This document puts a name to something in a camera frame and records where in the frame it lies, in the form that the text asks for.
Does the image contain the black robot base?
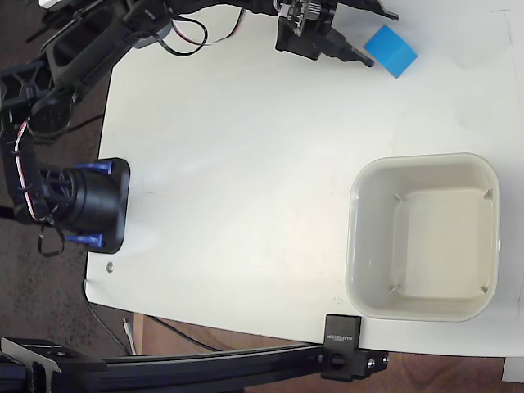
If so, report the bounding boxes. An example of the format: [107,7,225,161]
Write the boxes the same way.
[61,157,133,255]

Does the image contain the blue cube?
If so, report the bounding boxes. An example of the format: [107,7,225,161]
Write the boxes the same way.
[364,24,419,79]

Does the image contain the blue table clamp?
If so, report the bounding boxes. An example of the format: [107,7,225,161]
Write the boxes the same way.
[75,160,115,176]
[65,233,104,250]

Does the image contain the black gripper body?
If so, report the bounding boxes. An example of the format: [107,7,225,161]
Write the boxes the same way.
[274,11,354,62]

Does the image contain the gripper camera board with lens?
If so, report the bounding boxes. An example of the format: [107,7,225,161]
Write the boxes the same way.
[277,0,337,36]

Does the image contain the gray device housing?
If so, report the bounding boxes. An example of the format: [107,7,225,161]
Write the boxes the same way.
[129,22,175,51]

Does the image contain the silver metal bracket plate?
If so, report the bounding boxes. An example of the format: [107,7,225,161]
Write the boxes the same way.
[0,337,63,374]

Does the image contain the white square plastic bin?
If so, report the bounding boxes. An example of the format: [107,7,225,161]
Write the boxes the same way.
[344,151,502,323]

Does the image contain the black table clamp block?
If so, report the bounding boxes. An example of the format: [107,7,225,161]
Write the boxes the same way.
[320,313,390,382]

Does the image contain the white red servo wires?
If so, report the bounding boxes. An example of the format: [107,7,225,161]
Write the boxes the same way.
[14,120,47,225]
[169,6,247,47]

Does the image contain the thin black cable loop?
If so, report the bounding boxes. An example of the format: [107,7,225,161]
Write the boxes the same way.
[37,226,66,259]

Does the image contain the black floor cable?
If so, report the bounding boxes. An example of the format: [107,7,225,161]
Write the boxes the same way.
[83,279,224,354]

